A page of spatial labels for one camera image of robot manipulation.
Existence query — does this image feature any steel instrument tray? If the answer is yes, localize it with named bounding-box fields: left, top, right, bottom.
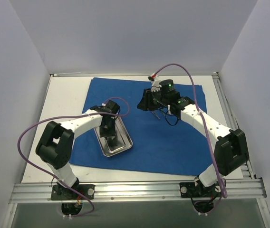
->
left=94, top=117, right=133, bottom=157

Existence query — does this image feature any blue surgical cloth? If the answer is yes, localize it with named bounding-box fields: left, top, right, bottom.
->
left=70, top=78, right=212, bottom=176

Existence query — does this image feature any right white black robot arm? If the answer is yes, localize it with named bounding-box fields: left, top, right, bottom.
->
left=137, top=88, right=249, bottom=196

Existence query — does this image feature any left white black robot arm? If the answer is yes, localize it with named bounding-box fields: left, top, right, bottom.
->
left=36, top=100, right=120, bottom=199

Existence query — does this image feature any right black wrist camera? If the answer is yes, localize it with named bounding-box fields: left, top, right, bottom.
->
left=148, top=74, right=179, bottom=100

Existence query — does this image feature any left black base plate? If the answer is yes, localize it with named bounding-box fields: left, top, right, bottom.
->
left=50, top=184, right=95, bottom=200

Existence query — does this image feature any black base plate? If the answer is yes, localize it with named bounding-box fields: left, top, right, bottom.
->
left=50, top=184, right=95, bottom=200
left=179, top=182, right=221, bottom=199

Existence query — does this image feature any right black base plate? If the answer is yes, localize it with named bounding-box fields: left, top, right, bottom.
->
left=179, top=182, right=221, bottom=199

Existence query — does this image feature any aluminium front rail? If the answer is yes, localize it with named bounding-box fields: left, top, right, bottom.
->
left=9, top=179, right=267, bottom=204

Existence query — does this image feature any aluminium rail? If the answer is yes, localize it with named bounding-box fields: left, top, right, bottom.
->
left=9, top=179, right=267, bottom=204
left=212, top=72, right=257, bottom=179

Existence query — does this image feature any aluminium right side rail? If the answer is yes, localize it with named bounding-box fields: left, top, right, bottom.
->
left=212, top=72, right=257, bottom=179

